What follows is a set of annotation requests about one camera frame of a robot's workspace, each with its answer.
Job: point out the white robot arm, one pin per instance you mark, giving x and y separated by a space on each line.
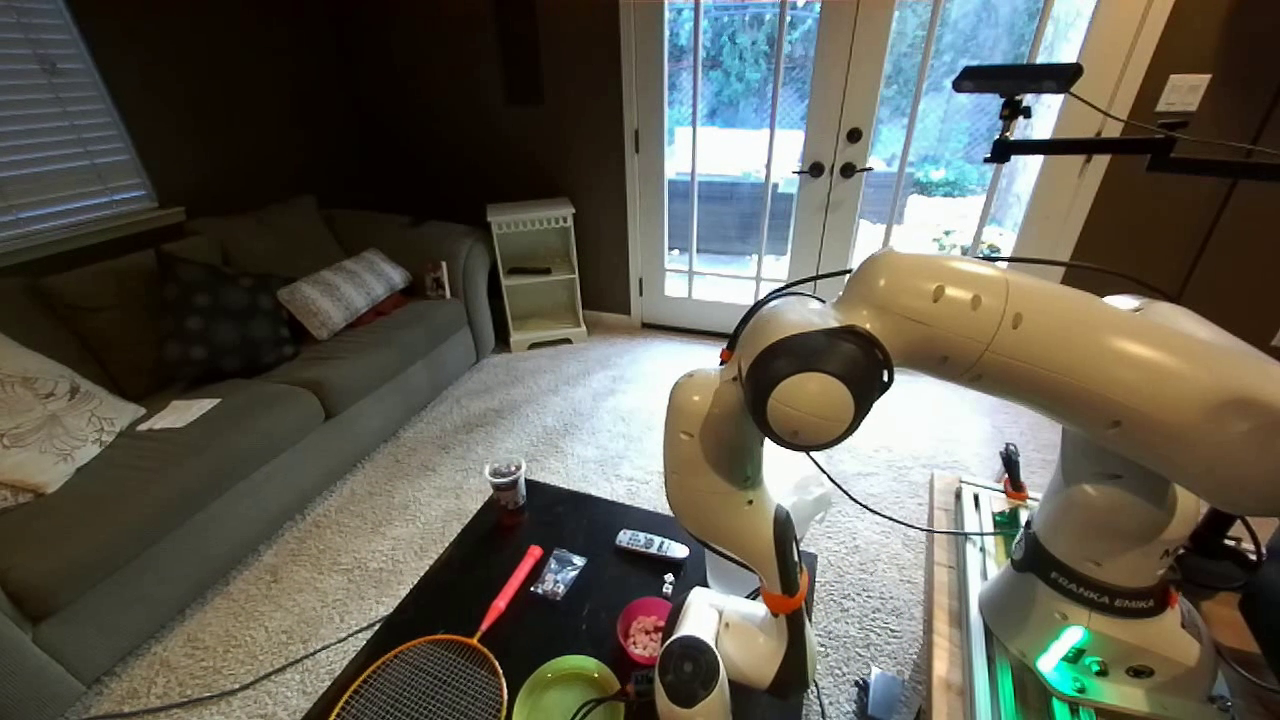
1162 416

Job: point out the white small shelf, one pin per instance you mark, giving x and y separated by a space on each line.
535 246

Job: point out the grey remote control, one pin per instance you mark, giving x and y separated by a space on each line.
654 547

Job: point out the clear plastic cup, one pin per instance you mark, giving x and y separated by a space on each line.
509 487

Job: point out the small clear packet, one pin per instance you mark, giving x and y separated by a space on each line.
557 573

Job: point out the white french door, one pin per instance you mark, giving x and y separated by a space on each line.
782 136

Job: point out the white striped pillow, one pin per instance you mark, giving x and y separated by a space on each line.
340 292

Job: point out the green plastic plate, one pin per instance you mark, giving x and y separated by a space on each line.
568 690

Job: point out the red badminton racket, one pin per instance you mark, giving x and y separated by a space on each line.
442 674

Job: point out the grey sofa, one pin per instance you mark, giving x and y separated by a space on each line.
163 516

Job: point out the dark patterned pillow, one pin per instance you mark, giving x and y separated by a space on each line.
217 322

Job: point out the white paper on sofa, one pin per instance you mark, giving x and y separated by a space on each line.
177 415

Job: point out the cream blanket on sofa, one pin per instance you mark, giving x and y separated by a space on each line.
48 420

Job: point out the window blinds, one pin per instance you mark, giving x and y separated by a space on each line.
65 157

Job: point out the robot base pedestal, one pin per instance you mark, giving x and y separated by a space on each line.
1108 636

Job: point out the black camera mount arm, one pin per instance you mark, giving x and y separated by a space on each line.
1157 151

